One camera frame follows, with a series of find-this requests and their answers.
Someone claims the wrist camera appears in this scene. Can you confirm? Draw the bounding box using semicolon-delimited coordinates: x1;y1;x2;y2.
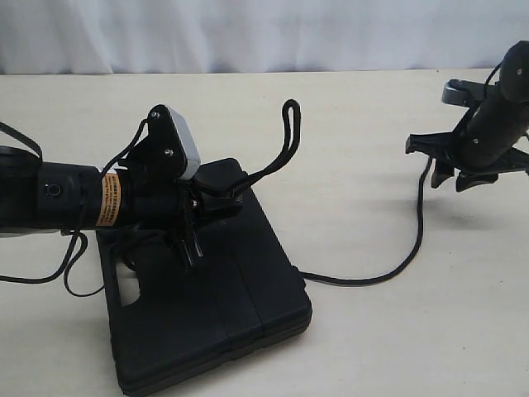
122;104;201;184
441;79;497;108

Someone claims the white backdrop curtain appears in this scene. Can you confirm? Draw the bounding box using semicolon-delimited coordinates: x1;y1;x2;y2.
1;1;528;74

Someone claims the black braided rope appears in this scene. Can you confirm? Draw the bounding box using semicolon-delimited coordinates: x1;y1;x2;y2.
123;98;435;287

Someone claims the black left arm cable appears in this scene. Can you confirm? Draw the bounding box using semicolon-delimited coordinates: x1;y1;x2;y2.
0;117;154;298

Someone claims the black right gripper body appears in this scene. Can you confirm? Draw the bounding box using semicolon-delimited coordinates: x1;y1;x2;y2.
450;123;528;170

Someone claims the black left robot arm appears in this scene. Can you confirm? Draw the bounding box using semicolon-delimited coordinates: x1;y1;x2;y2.
1;142;243;248

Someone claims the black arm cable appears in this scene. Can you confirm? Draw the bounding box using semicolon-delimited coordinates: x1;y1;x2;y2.
474;61;508;125
0;117;154;298

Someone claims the black plastic carrying case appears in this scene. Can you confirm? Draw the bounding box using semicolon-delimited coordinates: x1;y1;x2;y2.
95;156;312;397

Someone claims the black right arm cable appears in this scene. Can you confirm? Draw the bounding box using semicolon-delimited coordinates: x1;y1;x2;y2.
474;61;508;125

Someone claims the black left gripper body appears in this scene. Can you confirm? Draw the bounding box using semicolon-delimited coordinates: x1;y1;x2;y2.
117;169;191;233

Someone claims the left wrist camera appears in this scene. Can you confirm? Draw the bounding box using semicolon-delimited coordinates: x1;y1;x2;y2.
122;104;201;184

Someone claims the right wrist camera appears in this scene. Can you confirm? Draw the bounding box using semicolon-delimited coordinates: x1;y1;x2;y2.
441;79;497;108

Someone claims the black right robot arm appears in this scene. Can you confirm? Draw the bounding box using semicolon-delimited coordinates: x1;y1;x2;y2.
405;41;528;192

